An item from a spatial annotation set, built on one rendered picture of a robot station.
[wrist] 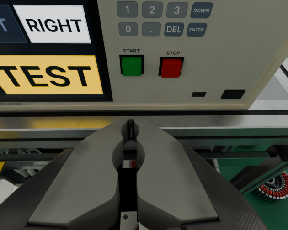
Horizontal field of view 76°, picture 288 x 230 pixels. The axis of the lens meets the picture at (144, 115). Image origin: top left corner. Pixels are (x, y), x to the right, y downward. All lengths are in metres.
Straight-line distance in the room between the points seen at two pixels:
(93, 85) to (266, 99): 0.22
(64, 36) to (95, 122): 0.10
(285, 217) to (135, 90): 0.56
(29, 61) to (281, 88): 0.31
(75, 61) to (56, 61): 0.02
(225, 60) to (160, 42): 0.07
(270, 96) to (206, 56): 0.14
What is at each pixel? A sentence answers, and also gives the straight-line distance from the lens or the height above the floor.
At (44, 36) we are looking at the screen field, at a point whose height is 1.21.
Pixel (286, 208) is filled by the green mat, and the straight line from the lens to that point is 0.68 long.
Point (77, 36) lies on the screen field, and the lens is 0.18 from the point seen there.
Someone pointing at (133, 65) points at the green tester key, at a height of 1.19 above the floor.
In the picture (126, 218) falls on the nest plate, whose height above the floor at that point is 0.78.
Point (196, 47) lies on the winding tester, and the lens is 0.18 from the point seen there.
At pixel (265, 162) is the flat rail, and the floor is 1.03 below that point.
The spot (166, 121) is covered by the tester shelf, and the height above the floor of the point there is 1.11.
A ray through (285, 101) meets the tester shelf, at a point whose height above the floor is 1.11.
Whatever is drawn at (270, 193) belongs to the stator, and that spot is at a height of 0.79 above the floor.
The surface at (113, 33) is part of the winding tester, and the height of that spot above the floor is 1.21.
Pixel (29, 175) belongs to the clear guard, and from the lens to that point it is 0.28.
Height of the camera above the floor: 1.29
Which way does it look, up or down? 52 degrees down
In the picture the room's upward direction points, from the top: 2 degrees clockwise
